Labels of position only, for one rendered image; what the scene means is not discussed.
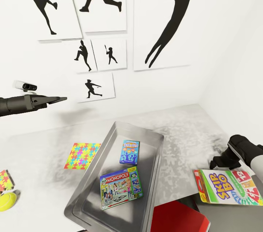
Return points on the jigsaw puzzle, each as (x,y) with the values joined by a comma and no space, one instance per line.
(81,155)
(5,181)

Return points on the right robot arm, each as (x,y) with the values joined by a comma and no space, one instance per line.
(240,148)

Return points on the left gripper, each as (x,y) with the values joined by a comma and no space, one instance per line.
(30,103)

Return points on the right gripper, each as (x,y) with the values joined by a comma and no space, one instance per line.
(224,161)

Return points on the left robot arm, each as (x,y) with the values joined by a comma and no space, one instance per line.
(28,102)

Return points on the board game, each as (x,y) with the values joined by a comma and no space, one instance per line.
(129,154)
(120,187)
(227,187)

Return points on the tennis ball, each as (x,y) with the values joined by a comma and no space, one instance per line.
(7,201)

